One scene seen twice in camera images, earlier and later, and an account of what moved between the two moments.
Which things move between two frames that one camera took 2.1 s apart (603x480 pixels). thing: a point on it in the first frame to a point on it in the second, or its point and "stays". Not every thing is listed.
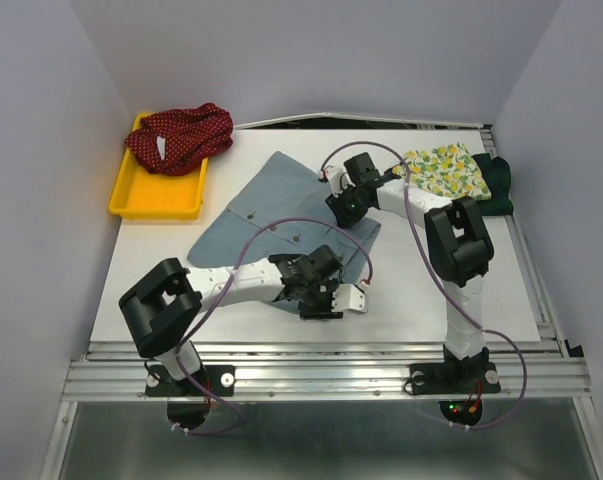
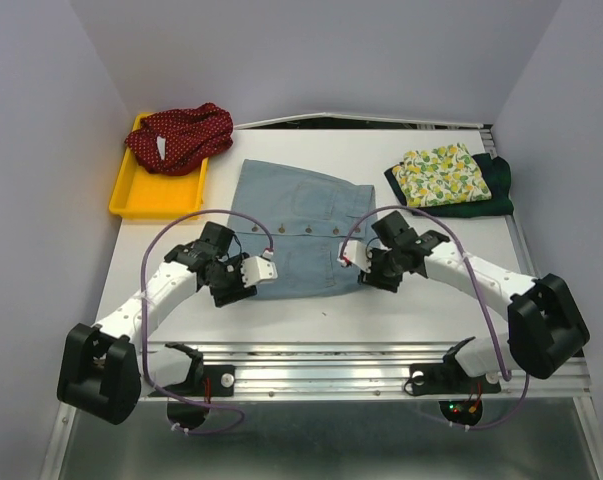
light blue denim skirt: [282, 209] stays
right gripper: [344, 217] to [375, 280]
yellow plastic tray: [142, 194] stays
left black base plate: [188, 400] stays
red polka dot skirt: [174, 142] stays
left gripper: [323, 311] to [237, 292]
